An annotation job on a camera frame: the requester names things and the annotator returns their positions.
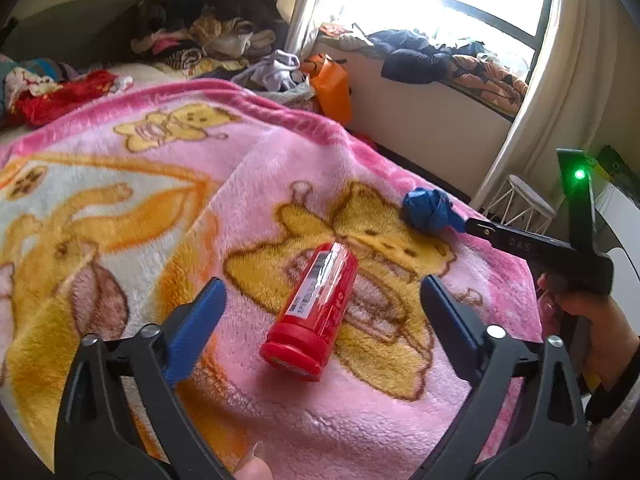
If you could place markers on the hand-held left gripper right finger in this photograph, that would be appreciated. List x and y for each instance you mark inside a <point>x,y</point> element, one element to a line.
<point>447,325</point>

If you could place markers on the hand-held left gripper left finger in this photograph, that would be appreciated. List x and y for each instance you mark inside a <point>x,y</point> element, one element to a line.
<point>197,325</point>

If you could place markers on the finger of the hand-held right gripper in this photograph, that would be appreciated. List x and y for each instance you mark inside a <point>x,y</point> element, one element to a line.
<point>482,230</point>

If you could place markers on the blue plastic bag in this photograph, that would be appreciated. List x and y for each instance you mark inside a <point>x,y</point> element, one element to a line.
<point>427,210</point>

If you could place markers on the red plastic canister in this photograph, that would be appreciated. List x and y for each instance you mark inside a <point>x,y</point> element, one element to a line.
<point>315,315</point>

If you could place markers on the person's right forearm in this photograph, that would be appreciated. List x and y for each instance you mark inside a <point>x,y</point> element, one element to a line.
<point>615,390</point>

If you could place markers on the person's right hand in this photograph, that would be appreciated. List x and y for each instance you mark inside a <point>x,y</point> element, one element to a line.
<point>605,330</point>

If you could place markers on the person's left hand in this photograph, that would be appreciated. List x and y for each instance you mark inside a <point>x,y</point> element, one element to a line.
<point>252,467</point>

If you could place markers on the white desk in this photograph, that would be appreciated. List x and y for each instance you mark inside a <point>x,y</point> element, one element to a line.
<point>620,215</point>

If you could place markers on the pink printed bear blanket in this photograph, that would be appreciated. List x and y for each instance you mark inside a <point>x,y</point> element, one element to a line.
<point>175,220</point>

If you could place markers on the dark bag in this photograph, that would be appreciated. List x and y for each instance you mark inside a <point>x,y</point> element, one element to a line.
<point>615,162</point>

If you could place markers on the orange patterned blanket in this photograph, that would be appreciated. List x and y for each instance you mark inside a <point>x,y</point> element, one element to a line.
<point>492,82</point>

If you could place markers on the cream curtain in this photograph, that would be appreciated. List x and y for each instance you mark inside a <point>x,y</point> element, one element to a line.
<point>560,85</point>
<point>302,5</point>

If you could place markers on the orange bag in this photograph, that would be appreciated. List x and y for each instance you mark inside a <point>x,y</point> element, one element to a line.
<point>330,90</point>

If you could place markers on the black framed window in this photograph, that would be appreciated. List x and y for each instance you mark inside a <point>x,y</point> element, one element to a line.
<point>495,10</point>

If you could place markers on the beige bed sheet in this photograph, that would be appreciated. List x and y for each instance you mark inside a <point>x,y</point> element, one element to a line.
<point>145,72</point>

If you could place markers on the lavender white clothes heap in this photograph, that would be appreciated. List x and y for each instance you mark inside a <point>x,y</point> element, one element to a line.
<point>272,72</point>

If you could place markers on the red cloth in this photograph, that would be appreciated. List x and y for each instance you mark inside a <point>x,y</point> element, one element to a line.
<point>65,97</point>

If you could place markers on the colourful printed quilt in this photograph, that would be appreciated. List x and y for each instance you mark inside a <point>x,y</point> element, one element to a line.
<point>30,77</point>

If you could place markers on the pile of clothes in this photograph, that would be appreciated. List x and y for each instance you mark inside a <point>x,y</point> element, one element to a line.
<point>215,15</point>

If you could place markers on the grey bed headboard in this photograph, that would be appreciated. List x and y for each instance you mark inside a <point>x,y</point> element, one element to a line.
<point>65,30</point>

